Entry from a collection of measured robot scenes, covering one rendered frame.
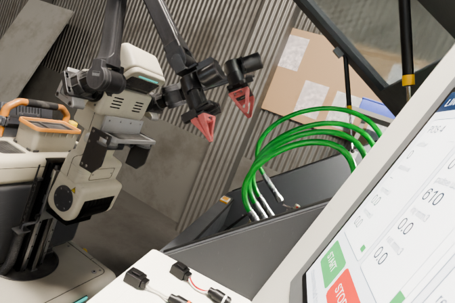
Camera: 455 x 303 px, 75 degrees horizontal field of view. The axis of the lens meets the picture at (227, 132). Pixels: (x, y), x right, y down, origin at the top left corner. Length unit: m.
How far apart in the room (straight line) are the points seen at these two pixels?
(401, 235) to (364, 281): 0.05
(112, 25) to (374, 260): 0.98
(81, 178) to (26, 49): 3.15
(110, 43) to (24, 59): 3.23
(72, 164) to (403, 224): 1.20
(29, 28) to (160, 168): 2.39
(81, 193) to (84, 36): 3.14
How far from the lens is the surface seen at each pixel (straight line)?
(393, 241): 0.28
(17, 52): 4.40
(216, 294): 0.58
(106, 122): 1.22
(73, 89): 1.14
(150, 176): 3.32
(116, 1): 1.11
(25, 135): 1.56
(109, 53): 1.06
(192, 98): 0.84
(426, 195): 0.29
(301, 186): 1.24
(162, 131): 3.23
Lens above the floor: 1.31
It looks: 5 degrees down
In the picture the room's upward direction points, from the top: 21 degrees clockwise
